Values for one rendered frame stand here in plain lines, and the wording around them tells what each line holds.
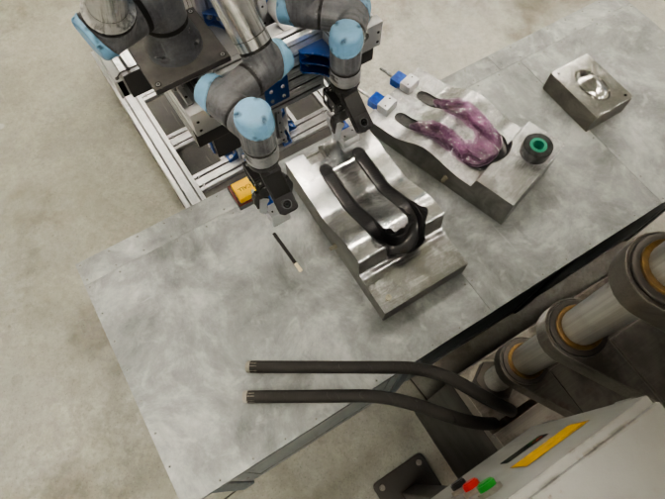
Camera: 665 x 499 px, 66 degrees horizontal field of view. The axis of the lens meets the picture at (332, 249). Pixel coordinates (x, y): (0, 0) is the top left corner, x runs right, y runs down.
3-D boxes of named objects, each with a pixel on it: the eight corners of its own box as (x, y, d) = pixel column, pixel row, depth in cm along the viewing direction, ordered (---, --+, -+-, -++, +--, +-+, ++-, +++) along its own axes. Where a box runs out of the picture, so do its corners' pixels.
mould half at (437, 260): (287, 179, 151) (283, 152, 139) (362, 141, 157) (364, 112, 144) (382, 321, 134) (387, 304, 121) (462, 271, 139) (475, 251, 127)
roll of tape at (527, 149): (513, 151, 142) (518, 145, 139) (530, 135, 144) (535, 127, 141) (536, 169, 139) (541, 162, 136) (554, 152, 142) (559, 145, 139)
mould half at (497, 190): (364, 129, 159) (366, 105, 149) (416, 79, 167) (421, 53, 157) (501, 225, 145) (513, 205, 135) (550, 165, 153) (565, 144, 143)
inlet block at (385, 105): (351, 99, 160) (352, 87, 155) (362, 89, 161) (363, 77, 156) (385, 122, 156) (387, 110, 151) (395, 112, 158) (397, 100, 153)
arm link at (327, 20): (328, -18, 122) (318, 16, 117) (374, -11, 121) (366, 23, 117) (328, 10, 129) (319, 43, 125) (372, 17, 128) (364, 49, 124)
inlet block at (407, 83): (374, 78, 163) (375, 66, 158) (384, 69, 165) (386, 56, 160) (407, 100, 159) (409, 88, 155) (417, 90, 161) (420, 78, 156)
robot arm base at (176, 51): (138, 41, 142) (124, 10, 133) (187, 18, 145) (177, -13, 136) (161, 76, 137) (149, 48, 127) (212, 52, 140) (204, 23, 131)
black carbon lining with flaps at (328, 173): (315, 172, 144) (314, 152, 135) (363, 148, 147) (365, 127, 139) (384, 271, 132) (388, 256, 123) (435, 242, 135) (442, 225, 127)
